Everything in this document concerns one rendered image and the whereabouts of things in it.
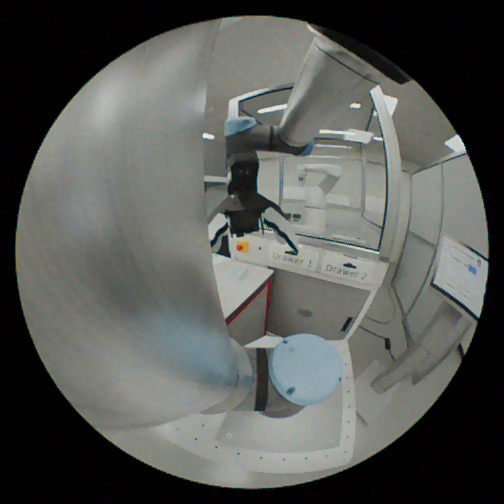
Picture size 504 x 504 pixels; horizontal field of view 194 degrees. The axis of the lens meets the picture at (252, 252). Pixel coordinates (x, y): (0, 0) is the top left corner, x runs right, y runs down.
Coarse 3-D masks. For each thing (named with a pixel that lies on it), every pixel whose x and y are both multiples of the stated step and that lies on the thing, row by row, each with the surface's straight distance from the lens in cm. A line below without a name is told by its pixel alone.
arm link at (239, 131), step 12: (228, 120) 37; (240, 120) 36; (252, 120) 37; (228, 132) 37; (240, 132) 36; (252, 132) 36; (264, 132) 36; (228, 144) 38; (240, 144) 37; (252, 144) 37; (264, 144) 37; (228, 156) 40
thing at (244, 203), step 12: (228, 192) 35; (240, 192) 28; (252, 192) 29; (228, 204) 26; (240, 204) 26; (252, 204) 25; (228, 216) 27; (240, 216) 26; (252, 216) 25; (240, 228) 29; (252, 228) 29
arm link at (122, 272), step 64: (128, 64) 1; (192, 64) 2; (64, 128) 1; (128, 128) 1; (192, 128) 2; (64, 192) 1; (128, 192) 1; (192, 192) 2; (64, 256) 1; (128, 256) 1; (192, 256) 2; (64, 320) 1; (128, 320) 1; (192, 320) 2; (64, 384) 1; (128, 384) 2; (192, 384) 3; (256, 384) 20
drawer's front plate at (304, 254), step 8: (272, 248) 82; (280, 248) 80; (288, 248) 79; (272, 256) 84; (280, 256) 82; (288, 256) 80; (296, 256) 79; (304, 256) 78; (312, 256) 77; (288, 264) 82; (296, 264) 81; (304, 264) 79; (312, 264) 78
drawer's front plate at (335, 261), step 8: (328, 256) 76; (336, 256) 76; (328, 264) 77; (336, 264) 77; (352, 264) 78; (360, 264) 78; (368, 264) 79; (328, 272) 79; (336, 272) 79; (344, 272) 79; (352, 272) 79; (360, 272) 80; (368, 272) 81; (360, 280) 82; (368, 280) 83
